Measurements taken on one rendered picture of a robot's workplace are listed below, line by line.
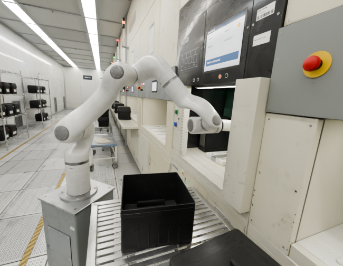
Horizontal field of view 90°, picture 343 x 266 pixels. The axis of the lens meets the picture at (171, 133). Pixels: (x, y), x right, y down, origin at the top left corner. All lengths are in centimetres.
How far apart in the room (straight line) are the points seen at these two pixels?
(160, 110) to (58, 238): 214
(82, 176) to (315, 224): 103
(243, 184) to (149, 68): 64
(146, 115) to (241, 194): 221
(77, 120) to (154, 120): 198
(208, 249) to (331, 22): 71
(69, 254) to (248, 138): 104
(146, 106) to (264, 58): 219
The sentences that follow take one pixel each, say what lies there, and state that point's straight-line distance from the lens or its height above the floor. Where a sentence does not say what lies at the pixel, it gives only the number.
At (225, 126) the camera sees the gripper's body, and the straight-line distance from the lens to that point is 89.
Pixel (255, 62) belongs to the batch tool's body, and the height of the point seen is 147.
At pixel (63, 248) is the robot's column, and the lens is 122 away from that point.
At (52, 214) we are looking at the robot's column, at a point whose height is 69.
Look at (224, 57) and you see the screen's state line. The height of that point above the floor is 152.
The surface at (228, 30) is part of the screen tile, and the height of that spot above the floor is 163.
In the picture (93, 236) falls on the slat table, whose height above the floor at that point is 76.
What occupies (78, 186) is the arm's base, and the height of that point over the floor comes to 82.
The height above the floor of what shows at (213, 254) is 86.
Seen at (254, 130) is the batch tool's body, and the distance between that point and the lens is 69.
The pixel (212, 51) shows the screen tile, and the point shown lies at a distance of 103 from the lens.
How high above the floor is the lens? 132
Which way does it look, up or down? 12 degrees down
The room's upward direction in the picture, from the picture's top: 3 degrees clockwise
